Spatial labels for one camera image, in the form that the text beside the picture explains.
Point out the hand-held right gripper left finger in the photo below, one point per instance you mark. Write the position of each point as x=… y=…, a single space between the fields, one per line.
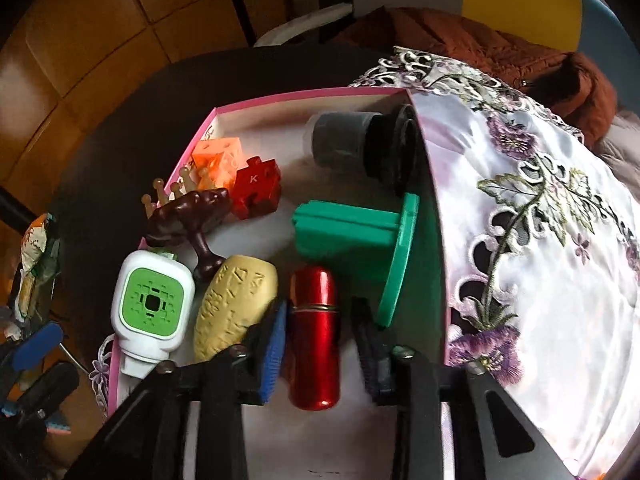
x=272 y=355

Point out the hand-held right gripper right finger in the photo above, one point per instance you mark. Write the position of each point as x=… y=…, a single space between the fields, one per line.
x=372 y=365

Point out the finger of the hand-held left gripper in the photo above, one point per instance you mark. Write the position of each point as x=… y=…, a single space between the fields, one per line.
x=47 y=390
x=37 y=345

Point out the red metal cylinder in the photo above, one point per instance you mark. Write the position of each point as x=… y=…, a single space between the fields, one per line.
x=315 y=340

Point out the yellow carved oval object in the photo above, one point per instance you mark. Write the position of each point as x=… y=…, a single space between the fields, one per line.
x=230 y=305

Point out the green white plug-in device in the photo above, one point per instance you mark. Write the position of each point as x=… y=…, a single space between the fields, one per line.
x=150 y=305

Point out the green plastic spool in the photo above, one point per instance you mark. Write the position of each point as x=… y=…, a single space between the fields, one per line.
x=345 y=235

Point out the brown wooden massage comb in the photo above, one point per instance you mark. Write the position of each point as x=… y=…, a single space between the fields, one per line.
x=190 y=215

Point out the red puzzle piece block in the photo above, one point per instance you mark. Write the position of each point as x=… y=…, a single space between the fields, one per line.
x=255 y=187

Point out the pink rimmed white box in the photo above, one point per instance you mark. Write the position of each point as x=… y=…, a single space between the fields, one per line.
x=295 y=175

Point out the orange cube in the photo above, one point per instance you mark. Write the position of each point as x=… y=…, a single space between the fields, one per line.
x=220 y=157

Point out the grey cylinder with black base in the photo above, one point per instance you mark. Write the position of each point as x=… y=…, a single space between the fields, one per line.
x=340 y=137

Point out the yellow packet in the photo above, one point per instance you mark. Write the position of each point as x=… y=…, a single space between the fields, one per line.
x=25 y=290

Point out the orange white snack bag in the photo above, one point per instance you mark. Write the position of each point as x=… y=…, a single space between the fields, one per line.
x=35 y=245

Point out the white embroidered floral tablecloth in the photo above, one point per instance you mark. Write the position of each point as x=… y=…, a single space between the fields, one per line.
x=550 y=285

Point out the wooden wardrobe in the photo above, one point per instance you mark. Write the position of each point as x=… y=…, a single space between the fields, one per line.
x=100 y=35

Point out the pale pink duvet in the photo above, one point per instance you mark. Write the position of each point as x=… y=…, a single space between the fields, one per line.
x=622 y=145

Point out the rust orange jacket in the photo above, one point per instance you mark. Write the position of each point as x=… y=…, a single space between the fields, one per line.
x=475 y=45

